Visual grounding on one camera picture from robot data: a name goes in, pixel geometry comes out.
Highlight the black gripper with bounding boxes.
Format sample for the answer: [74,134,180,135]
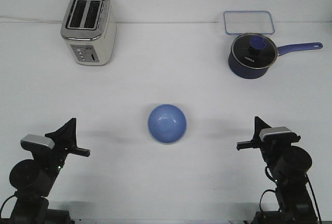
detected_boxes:
[45,118,90,175]
[236,116,301,166]

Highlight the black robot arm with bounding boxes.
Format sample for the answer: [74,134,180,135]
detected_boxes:
[237,116,322,223]
[1,118,90,223]

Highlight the blue bowl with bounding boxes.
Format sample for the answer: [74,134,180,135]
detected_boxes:
[147,104,187,144]

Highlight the cream and steel toaster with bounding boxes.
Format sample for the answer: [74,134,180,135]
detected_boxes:
[60,0,117,66]

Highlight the clear container blue rim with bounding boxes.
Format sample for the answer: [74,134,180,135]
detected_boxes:
[223,10,275,35]

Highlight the white toaster power cord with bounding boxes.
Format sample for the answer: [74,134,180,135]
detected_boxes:
[0,15,64,24]

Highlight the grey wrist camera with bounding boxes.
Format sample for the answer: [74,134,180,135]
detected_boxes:
[259,127,292,142]
[20,134,55,151]

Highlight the blue saucepan with handle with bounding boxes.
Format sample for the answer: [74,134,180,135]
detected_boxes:
[228,43,323,79]

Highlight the glass pot lid blue knob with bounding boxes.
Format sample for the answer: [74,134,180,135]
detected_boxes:
[231,33,278,69]

